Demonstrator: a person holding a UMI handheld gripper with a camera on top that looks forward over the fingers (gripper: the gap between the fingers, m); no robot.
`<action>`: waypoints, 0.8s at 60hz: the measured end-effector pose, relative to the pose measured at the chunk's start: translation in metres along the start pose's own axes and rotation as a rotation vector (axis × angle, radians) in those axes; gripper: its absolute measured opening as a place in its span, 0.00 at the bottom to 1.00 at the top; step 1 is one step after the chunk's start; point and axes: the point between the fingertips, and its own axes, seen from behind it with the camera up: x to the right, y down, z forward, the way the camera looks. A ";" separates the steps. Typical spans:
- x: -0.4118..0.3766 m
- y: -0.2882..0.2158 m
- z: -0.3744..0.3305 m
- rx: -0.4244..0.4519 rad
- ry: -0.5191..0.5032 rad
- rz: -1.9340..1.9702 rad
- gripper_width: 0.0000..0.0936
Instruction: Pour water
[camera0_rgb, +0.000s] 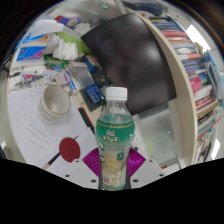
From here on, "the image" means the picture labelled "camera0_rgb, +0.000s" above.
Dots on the black monitor stand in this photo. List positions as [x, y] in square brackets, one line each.
[100, 80]

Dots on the black pencil with red band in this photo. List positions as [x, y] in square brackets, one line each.
[51, 161]

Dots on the black computer monitor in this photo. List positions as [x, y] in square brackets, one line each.
[130, 60]

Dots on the large handwritten white paper sheet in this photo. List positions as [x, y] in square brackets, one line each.
[30, 133]

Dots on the blank white paper sheet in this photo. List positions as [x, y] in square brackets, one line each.
[85, 140]

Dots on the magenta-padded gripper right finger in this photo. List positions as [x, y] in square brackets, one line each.
[150, 171]

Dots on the clear plastic box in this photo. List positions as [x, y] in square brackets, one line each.
[81, 75]

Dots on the wooden shelf with books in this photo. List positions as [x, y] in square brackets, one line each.
[186, 100]

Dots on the black flat device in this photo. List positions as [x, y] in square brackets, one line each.
[87, 120]

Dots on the flat round red coaster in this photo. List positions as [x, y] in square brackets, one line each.
[69, 150]

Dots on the blue tissue box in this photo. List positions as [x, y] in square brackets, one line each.
[30, 53]

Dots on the green-labelled clear drink bottle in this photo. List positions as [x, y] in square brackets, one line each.
[115, 140]

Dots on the white patterned ceramic cup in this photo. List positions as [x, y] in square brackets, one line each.
[55, 103]

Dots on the white napkin stack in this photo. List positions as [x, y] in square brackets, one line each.
[65, 50]

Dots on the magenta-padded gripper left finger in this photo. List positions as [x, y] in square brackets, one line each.
[77, 171]

